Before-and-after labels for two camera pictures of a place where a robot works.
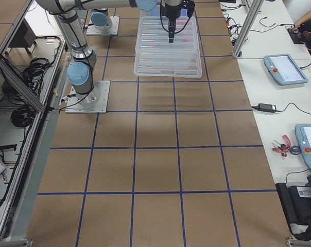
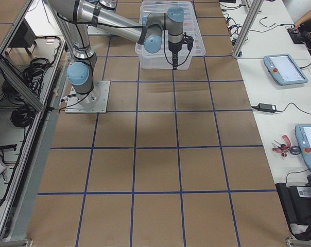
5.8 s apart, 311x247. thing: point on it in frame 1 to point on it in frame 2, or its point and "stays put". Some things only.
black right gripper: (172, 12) to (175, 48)
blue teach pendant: (308, 136) stays put
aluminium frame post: (253, 11) stays put
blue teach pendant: (284, 69) stays put
